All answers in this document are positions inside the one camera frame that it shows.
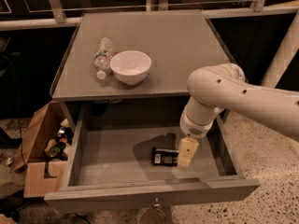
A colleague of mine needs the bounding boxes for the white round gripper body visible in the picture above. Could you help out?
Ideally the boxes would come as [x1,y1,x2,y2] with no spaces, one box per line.
[179,97,223,139]

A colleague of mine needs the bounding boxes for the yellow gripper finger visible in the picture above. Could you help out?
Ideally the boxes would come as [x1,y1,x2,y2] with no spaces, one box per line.
[178,136,199,168]

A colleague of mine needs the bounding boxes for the black rxbar chocolate wrapper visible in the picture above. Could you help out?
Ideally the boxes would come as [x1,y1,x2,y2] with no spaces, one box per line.
[151,147,179,166]

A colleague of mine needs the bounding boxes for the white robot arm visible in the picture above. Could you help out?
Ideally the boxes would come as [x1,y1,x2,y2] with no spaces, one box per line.
[180,14,299,141]

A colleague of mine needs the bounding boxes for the open grey top drawer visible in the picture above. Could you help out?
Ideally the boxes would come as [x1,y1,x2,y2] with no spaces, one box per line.
[45,119,260,213]

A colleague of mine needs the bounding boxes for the grey wooden cabinet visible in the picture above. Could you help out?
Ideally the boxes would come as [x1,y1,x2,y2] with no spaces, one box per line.
[50,10,249,133]

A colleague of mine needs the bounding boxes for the white ceramic bowl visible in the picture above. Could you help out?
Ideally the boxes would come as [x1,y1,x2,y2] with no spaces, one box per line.
[110,50,151,85]

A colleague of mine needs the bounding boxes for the clear plastic water bottle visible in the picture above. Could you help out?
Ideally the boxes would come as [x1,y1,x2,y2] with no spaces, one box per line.
[93,37,115,80]

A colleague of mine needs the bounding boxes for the dark can in box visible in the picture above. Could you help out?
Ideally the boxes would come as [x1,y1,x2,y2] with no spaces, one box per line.
[49,142,66,158]

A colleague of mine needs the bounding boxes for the brown cardboard box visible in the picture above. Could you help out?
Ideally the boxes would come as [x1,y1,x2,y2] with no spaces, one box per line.
[10,102,67,198]

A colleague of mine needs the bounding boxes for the metal drawer pull handle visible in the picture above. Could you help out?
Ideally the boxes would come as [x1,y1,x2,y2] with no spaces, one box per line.
[152,197,162,208]

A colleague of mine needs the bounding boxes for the metal guard rail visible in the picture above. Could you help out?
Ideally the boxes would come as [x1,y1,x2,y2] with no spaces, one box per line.
[0,0,299,31]

